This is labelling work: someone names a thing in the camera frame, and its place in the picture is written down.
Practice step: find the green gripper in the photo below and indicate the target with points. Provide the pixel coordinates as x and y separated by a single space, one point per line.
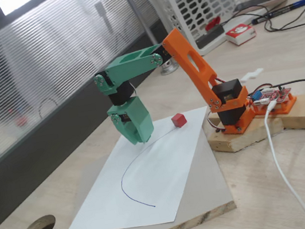
138 116

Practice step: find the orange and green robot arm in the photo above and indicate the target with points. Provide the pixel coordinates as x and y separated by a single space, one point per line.
179 43

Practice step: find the red cube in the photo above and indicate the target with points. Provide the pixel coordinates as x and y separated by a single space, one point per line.
178 121

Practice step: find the white paper sheet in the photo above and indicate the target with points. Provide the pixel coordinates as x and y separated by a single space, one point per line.
156 177

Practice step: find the silver metal foot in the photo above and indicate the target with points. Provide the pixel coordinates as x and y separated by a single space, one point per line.
169 68

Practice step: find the grey chipboard panel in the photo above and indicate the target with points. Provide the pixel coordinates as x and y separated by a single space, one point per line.
210 183

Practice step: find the ribbed glass desk partition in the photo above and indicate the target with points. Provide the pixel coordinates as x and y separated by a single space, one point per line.
48 78

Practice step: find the light wooden base block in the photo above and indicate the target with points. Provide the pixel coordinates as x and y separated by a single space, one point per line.
249 138

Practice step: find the black rectangular box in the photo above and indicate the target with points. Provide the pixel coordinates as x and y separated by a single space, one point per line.
210 37

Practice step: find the white plastic piece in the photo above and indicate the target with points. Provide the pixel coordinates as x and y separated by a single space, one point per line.
248 77

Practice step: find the small red object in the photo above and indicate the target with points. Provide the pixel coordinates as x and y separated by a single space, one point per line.
212 23

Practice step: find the red and white small box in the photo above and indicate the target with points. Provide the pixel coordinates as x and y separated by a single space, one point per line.
240 37

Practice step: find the red controller circuit board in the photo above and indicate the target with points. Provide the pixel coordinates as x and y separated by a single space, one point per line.
278 94

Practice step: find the blue marker pen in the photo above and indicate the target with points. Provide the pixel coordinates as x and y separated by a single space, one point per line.
278 12

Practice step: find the orange circuit board mount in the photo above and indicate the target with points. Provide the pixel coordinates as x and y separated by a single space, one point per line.
287 106

